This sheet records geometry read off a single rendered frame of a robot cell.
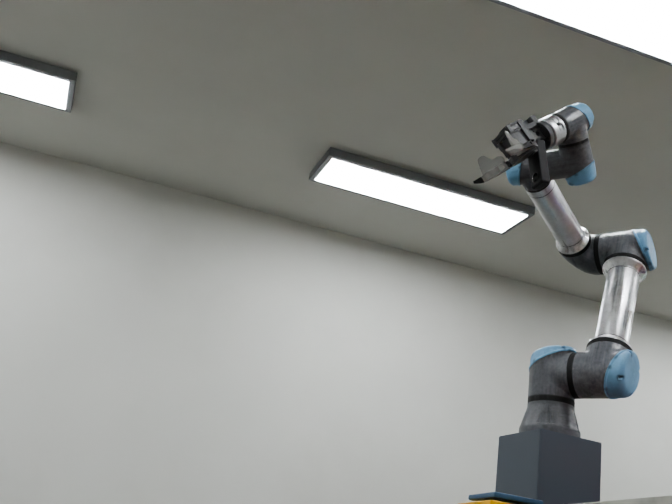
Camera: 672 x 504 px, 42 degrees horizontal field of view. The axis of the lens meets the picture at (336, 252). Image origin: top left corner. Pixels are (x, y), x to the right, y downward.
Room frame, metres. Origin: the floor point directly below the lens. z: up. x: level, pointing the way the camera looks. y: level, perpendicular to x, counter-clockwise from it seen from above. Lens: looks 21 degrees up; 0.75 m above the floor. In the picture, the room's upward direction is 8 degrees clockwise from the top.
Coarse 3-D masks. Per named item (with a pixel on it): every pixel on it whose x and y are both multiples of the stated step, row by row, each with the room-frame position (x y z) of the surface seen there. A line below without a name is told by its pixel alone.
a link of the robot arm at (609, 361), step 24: (600, 240) 2.23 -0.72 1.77; (624, 240) 2.18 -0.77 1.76; (648, 240) 2.17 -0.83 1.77; (600, 264) 2.24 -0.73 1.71; (624, 264) 2.17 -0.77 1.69; (648, 264) 2.18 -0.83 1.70; (624, 288) 2.14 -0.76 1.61; (600, 312) 2.16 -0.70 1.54; (624, 312) 2.12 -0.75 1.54; (600, 336) 2.09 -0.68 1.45; (624, 336) 2.10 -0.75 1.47; (576, 360) 2.10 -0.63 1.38; (600, 360) 2.06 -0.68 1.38; (624, 360) 2.03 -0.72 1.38; (576, 384) 2.11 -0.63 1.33; (600, 384) 2.07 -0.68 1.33; (624, 384) 2.05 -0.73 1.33
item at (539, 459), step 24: (528, 432) 2.12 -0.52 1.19; (552, 432) 2.09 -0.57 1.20; (504, 456) 2.22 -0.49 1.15; (528, 456) 2.12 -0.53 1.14; (552, 456) 2.09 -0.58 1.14; (576, 456) 2.12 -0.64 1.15; (600, 456) 2.14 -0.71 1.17; (504, 480) 2.21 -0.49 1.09; (528, 480) 2.11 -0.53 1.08; (552, 480) 2.09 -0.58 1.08; (576, 480) 2.12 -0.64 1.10; (600, 480) 2.14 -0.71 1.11
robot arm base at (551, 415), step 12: (540, 396) 2.15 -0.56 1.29; (552, 396) 2.14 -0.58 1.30; (528, 408) 2.18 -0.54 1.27; (540, 408) 2.15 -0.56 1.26; (552, 408) 2.13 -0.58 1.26; (564, 408) 2.14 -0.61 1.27; (528, 420) 2.16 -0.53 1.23; (540, 420) 2.14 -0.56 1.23; (552, 420) 2.13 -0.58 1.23; (564, 420) 2.13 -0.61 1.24; (576, 420) 2.18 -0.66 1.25; (564, 432) 2.12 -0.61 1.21; (576, 432) 2.14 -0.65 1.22
